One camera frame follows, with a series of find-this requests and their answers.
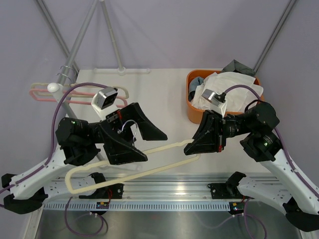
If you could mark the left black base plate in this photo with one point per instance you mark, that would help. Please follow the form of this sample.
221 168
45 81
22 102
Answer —
111 192

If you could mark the white pleated skirt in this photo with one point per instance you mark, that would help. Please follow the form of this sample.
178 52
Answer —
237 99

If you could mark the aluminium mounting rail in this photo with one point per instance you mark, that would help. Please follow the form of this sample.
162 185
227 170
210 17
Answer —
151 188

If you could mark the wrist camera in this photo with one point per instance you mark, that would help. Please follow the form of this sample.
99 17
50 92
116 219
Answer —
218 102
103 102

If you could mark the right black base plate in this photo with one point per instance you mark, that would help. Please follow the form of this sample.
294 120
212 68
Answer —
225 191

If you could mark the grey pleated skirt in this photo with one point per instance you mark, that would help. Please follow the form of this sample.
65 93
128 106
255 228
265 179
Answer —
237 67

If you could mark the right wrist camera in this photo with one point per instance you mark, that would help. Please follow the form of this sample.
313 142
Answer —
218 102

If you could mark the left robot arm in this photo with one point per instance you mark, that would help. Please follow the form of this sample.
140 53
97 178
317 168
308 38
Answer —
29 190

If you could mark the left frame post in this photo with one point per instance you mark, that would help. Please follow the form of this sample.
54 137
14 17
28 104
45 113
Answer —
46 14

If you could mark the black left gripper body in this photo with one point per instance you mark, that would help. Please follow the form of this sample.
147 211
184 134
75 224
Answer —
122 127

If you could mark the frame post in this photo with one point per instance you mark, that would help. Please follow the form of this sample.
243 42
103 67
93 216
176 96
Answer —
275 33
46 14

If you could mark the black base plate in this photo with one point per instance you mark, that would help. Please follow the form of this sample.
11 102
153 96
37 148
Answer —
225 191
111 192

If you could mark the cream hanger of white skirt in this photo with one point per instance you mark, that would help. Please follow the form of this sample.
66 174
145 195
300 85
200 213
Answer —
124 174

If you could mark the silver clothes rack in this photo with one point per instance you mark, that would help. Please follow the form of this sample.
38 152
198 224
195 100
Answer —
121 70

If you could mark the orange plastic basket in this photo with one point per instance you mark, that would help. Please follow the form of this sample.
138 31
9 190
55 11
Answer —
194 114

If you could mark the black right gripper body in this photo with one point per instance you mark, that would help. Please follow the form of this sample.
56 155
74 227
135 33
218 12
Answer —
231 125

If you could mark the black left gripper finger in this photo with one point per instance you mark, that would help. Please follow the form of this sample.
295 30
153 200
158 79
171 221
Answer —
148 130
119 146

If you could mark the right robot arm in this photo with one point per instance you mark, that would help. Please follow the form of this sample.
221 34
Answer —
298 200

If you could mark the pink hanger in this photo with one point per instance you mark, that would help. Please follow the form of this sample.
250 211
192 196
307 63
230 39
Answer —
39 92

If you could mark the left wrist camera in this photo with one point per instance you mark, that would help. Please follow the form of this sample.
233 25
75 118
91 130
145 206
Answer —
103 102

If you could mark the white slotted cable duct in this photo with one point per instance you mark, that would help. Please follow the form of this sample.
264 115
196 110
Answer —
152 206

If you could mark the right frame post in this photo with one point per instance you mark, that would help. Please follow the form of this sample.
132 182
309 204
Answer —
275 33

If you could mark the blue denim skirt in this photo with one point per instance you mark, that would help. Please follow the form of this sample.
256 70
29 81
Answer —
195 89

